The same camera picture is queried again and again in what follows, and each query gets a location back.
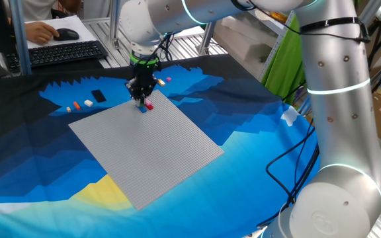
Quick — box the aluminium frame post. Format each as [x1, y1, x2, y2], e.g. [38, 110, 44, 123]
[108, 0, 122, 50]

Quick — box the blue grey frame post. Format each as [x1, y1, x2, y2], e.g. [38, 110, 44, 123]
[8, 0, 32, 76]

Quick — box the white paper sheet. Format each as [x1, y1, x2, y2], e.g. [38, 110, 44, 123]
[26, 15, 98, 50]

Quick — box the black computer keyboard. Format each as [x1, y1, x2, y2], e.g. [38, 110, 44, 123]
[5, 40, 109, 72]

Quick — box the person's white shirt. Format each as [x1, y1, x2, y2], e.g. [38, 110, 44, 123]
[21, 0, 58, 21]

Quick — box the blue mountain print tablecloth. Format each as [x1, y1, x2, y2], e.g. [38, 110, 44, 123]
[0, 54, 321, 238]

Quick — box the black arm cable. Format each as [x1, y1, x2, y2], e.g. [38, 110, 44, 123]
[256, 127, 320, 229]

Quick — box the black computer mouse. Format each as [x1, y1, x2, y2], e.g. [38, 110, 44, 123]
[52, 28, 80, 42]

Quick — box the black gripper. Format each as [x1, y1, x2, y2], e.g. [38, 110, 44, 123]
[125, 64, 160, 106]

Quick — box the grey Lego baseplate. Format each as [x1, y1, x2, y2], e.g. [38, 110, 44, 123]
[68, 89, 225, 212]

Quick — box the black camera cable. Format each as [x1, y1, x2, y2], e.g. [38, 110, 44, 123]
[157, 32, 177, 62]

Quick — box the black Lego plate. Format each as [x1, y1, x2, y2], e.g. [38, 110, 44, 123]
[91, 89, 107, 103]

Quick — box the black cable strap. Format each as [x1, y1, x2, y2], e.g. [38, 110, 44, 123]
[298, 16, 372, 44]

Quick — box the person's bare hand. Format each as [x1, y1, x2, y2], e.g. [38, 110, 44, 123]
[24, 20, 60, 44]

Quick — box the yellow tape roll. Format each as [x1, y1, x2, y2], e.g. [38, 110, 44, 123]
[271, 12, 289, 23]

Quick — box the white foam block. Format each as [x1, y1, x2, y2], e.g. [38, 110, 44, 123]
[212, 16, 289, 80]

